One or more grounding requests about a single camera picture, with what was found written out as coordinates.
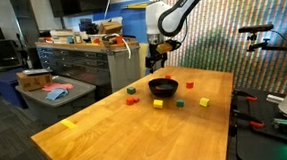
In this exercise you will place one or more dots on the yellow wooden block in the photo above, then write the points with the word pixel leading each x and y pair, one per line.
pixel 157 103

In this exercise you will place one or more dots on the black bowl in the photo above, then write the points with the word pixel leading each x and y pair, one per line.
pixel 164 92

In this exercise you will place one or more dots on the lime green wooden block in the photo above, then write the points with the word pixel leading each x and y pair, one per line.
pixel 204 102

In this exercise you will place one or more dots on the black wall television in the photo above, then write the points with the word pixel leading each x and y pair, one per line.
pixel 78 3

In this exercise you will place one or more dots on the grey flat pad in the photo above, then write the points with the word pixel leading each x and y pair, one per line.
pixel 36 72

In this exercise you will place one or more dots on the brown cardboard box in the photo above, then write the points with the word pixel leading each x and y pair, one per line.
pixel 110 27
pixel 33 82

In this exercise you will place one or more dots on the blue cloth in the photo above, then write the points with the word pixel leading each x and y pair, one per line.
pixel 56 94

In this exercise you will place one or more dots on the black stereo camera bar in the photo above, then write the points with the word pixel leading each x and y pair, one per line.
pixel 255 28

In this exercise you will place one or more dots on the small grey side table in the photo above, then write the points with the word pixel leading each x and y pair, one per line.
pixel 79 90

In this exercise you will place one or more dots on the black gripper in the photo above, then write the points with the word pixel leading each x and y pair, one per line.
pixel 155 55

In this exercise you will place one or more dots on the stack of books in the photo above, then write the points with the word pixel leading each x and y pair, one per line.
pixel 60 33

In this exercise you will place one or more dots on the dark blue box stack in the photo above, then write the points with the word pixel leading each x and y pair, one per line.
pixel 87 26

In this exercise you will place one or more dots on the red wooden block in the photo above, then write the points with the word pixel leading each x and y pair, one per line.
pixel 167 77
pixel 130 100
pixel 136 99
pixel 190 84

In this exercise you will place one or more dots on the blue storage bin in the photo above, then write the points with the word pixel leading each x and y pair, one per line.
pixel 7 86

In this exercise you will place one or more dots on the yellow spirit level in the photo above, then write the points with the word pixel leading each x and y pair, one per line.
pixel 139 6

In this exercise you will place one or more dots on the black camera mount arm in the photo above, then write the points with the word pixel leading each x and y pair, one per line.
pixel 275 47

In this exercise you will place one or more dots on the dark perforated mounting plate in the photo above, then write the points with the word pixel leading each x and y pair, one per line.
pixel 264 146

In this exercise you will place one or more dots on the small brown box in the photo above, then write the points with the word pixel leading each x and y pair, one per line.
pixel 108 40

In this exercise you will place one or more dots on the wrist mounted camera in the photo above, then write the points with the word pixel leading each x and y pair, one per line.
pixel 164 48

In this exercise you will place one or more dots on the pink cloth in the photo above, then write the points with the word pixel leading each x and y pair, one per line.
pixel 58 86

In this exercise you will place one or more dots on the orange cup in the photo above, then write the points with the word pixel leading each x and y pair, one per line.
pixel 119 40

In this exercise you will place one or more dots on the small yellow block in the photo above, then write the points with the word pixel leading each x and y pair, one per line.
pixel 68 124

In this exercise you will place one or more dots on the grey metal drawer cabinet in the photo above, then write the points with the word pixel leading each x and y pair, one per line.
pixel 82 65

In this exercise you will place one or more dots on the tan leaning panel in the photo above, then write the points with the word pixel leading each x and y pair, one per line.
pixel 144 60

